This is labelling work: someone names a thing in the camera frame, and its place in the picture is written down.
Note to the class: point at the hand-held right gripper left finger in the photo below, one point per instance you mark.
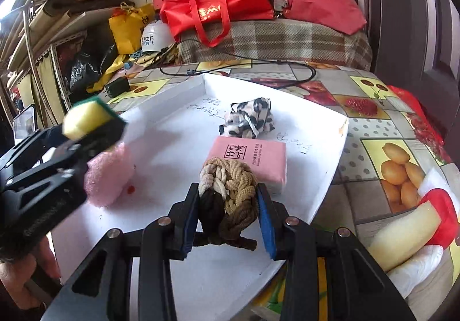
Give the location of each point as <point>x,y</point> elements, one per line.
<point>188,216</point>

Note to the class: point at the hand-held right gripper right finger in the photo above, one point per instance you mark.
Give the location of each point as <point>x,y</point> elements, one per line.
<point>267,225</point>

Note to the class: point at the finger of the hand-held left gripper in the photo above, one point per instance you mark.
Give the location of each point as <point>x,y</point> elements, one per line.
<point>90,150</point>

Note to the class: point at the pink fluffy puff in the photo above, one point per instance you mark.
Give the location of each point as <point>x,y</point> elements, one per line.
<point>107,173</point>

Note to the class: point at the yellow green sponge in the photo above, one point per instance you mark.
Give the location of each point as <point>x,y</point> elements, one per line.
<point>86,120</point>

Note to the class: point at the pink tissue packet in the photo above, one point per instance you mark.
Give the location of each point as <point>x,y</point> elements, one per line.
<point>266,159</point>

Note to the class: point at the white cardboard box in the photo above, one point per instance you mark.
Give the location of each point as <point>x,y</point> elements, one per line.
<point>161,148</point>

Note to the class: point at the black white patterned scrunchie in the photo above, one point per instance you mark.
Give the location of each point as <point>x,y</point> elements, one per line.
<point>251,116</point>

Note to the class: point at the pale yellow foam sponge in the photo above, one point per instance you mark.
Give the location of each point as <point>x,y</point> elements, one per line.
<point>406,234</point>

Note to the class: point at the white sock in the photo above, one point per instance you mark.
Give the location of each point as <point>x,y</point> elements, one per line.
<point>417,270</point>

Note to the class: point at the person's left hand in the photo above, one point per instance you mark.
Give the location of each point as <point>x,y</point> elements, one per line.
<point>14,278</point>

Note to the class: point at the black power adapter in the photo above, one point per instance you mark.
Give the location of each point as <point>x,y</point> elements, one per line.
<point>116,88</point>

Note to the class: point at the smartphone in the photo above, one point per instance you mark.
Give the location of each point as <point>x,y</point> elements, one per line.
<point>24,125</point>

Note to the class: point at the black plastic bag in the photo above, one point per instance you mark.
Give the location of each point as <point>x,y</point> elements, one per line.
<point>84,69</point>

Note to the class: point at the yellow shopping bag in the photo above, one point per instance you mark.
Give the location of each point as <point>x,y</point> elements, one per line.
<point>129,30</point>

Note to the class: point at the white helmet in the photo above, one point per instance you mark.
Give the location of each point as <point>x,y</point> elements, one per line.
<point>156,37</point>

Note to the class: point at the metal storage shelf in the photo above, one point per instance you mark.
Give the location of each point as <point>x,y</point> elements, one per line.
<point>61,21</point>

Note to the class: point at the fruit printed tablecloth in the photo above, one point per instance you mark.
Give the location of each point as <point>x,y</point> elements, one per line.
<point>366,127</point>

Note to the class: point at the plaid covered bench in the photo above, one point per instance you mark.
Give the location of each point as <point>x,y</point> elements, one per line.
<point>280,44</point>

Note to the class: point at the red tote bag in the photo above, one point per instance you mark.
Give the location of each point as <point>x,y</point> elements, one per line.
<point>222,1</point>

